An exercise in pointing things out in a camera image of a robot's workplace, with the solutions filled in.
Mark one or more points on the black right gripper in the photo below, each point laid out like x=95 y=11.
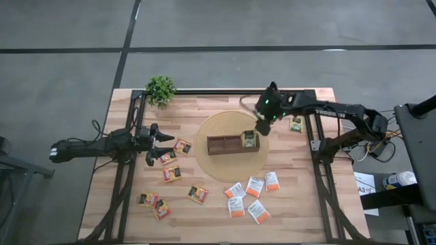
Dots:
x=263 y=126

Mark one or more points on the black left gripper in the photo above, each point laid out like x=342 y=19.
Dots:
x=155 y=144

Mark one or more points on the orange black tea packet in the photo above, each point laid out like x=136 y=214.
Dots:
x=161 y=210
x=182 y=146
x=197 y=194
x=172 y=174
x=148 y=199
x=169 y=159

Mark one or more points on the brown wooden tea organizer box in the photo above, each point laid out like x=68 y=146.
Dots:
x=223 y=144

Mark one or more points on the white orange Tazo tea packet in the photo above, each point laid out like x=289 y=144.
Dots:
x=254 y=186
x=272 y=181
x=259 y=211
x=236 y=207
x=235 y=191

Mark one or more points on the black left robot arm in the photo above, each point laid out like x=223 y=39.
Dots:
x=85 y=148

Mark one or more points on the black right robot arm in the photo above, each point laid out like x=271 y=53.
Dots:
x=340 y=112

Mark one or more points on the round woven straw placemat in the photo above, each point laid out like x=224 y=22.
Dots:
x=231 y=166

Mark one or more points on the potted green plant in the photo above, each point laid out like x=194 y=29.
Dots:
x=160 y=90

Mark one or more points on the white printed paper sheet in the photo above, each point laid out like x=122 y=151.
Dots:
x=362 y=180

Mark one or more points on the black power brick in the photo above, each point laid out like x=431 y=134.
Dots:
x=378 y=149

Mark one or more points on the grey metal stand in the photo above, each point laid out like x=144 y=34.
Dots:
x=27 y=168

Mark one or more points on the black cart crossbar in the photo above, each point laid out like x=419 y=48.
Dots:
x=388 y=198

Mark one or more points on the white wipes canister blue label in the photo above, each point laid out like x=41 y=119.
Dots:
x=402 y=179

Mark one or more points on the grey metal cart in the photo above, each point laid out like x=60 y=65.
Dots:
x=419 y=143

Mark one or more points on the dark patterned device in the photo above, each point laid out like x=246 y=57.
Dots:
x=430 y=234

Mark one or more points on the black frame-mounted clip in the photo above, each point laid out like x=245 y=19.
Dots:
x=273 y=84

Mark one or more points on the black aluminium table frame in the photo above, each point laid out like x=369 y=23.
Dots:
x=221 y=92

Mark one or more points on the silver frame bracket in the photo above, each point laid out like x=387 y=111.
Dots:
x=315 y=145

